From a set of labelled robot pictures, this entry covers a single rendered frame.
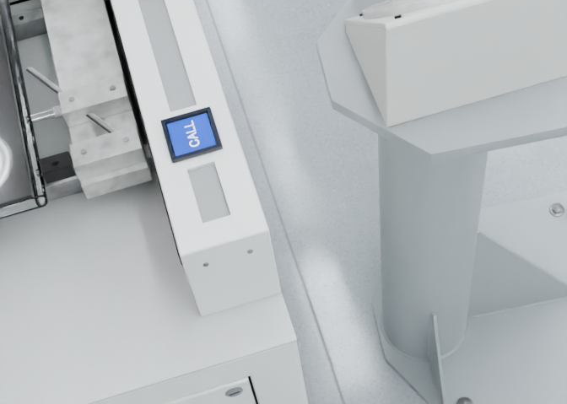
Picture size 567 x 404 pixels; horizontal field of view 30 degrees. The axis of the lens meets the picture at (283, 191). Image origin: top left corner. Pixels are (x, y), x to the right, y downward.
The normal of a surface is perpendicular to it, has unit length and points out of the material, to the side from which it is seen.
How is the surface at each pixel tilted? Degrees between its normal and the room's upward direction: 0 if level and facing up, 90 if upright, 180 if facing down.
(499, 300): 90
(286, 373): 90
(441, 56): 90
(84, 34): 0
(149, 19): 0
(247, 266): 90
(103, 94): 0
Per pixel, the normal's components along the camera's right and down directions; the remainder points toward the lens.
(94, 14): -0.09, -0.54
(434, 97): 0.28, 0.80
